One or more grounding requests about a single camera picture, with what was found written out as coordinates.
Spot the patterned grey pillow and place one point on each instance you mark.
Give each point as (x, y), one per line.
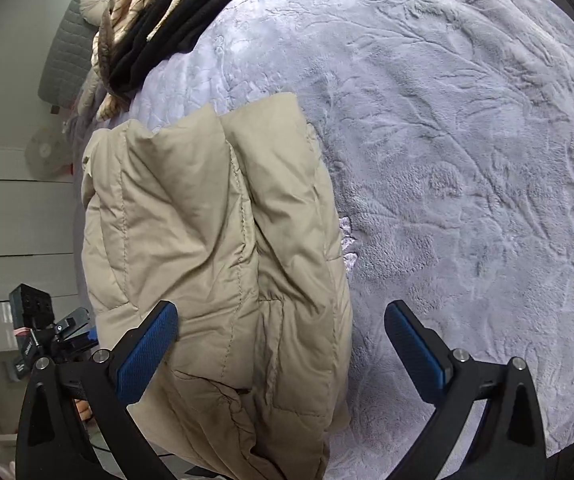
(87, 97)

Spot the white standing fan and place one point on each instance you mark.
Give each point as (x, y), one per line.
(47, 152)

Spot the grey plush blanket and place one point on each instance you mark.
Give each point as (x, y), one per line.
(442, 135)

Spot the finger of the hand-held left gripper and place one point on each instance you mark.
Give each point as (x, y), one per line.
(74, 322)

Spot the beige puffer jacket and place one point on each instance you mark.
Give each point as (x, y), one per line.
(192, 240)

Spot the grey quilted headboard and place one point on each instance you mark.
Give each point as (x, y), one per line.
(69, 45)

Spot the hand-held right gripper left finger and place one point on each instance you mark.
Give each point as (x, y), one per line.
(147, 355)

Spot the white wardrobe with red stickers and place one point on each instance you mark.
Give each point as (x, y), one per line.
(12, 220)

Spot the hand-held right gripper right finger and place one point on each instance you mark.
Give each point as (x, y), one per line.
(417, 350)

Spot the black garment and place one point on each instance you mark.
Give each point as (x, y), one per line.
(192, 5)

